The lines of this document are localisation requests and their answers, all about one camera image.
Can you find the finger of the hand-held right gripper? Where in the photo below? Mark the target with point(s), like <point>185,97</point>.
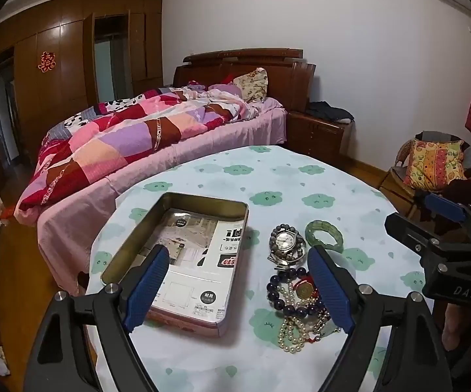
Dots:
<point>406,228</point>
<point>443,208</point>

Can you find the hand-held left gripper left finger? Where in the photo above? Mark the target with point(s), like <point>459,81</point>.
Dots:
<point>149,286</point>

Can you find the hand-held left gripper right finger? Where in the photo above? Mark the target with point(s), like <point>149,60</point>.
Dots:
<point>329,290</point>

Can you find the rectangular metal tin box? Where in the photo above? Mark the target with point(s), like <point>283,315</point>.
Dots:
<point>137,228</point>

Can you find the person's right hand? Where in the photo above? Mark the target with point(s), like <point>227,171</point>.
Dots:
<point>453,326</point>

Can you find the yellow patterned cushion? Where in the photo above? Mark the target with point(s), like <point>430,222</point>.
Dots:
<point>435,163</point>

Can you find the chair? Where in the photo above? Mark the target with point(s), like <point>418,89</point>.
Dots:
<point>398,179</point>

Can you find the printed paper sheet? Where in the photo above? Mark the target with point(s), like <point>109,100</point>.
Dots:
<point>202,277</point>

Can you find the silver wrist watch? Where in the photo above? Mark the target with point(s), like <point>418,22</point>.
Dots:
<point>287,239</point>

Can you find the silver wristwatch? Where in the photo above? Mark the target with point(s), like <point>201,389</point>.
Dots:
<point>276,230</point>

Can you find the cloud print tablecloth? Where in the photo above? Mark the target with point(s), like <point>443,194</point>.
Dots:
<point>300,179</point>

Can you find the wooden nightstand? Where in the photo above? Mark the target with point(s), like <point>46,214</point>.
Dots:
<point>317,134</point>

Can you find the dark folded clothes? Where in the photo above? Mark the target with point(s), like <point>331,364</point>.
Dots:
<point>325,110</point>

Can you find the patchwork quilt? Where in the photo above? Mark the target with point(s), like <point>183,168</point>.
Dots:
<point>117,143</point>

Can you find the bed with pink sheet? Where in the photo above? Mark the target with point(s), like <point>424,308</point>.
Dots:
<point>202,147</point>

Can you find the wooden headboard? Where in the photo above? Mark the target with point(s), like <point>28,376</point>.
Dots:
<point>292,77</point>

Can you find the floral pillow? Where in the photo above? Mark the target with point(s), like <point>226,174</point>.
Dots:
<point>253,83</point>

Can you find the wooden wardrobe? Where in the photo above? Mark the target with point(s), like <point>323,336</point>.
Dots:
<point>68,61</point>

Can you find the red paper decoration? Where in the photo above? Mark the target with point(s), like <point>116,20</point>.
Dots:
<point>45,61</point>

